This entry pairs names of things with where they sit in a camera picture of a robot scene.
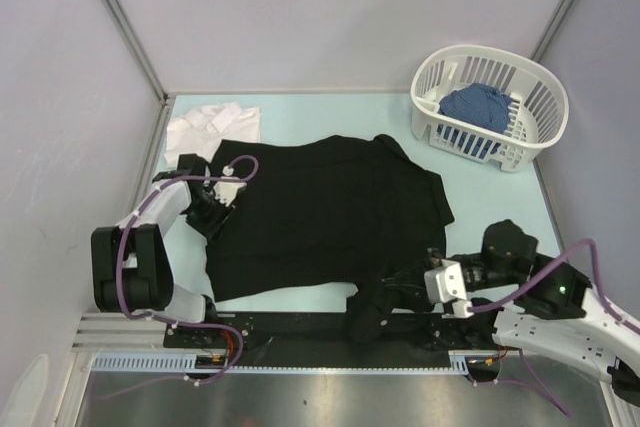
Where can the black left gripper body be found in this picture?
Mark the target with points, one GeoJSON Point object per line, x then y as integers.
{"type": "Point", "coordinates": [207, 214]}

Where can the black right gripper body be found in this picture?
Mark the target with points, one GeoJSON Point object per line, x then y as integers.
{"type": "Point", "coordinates": [432, 258]}

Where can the black long sleeve shirt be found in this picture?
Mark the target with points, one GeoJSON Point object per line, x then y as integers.
{"type": "Point", "coordinates": [339, 210]}

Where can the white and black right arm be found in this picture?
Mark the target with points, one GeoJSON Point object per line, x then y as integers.
{"type": "Point", "coordinates": [554, 307]}

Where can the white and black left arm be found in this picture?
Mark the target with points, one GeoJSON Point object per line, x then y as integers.
{"type": "Point", "coordinates": [131, 270]}

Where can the folded white shirt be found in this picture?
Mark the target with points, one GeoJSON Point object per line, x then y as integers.
{"type": "Point", "coordinates": [201, 130]}

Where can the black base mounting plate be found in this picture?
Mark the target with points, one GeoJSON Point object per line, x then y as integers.
{"type": "Point", "coordinates": [322, 339]}

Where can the blue crumpled shirt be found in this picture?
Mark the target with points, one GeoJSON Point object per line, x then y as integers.
{"type": "Point", "coordinates": [479, 105]}

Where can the white plastic laundry basket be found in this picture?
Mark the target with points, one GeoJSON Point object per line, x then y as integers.
{"type": "Point", "coordinates": [538, 115]}

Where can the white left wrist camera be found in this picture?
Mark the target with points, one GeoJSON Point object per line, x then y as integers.
{"type": "Point", "coordinates": [226, 190]}

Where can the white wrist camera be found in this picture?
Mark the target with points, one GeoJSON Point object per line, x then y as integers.
{"type": "Point", "coordinates": [226, 190]}
{"type": "Point", "coordinates": [445, 285]}

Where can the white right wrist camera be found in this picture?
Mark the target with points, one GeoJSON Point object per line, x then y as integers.
{"type": "Point", "coordinates": [445, 285]}

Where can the white slotted cable duct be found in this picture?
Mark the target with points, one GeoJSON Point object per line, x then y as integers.
{"type": "Point", "coordinates": [196, 364]}

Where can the aluminium frame rail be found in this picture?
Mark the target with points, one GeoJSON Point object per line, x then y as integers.
{"type": "Point", "coordinates": [111, 332]}

